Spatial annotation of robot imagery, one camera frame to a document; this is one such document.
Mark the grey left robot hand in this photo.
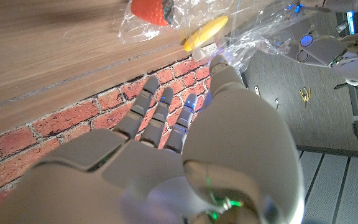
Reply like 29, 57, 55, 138
284, 0, 358, 68

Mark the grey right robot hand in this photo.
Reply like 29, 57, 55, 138
0, 55, 306, 224

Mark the clear plastic wrap sheet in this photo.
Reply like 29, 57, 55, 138
118, 0, 301, 74

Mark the small red toy strawberry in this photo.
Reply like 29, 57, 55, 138
131, 0, 175, 27

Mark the yellow toy banana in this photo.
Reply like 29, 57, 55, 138
183, 15, 229, 53

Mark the white power strip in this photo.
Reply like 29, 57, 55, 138
191, 42, 219, 62

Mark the red brick printed backdrop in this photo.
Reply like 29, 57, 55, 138
0, 54, 229, 218

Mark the yellow wire bundle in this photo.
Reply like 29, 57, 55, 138
299, 87, 312, 103

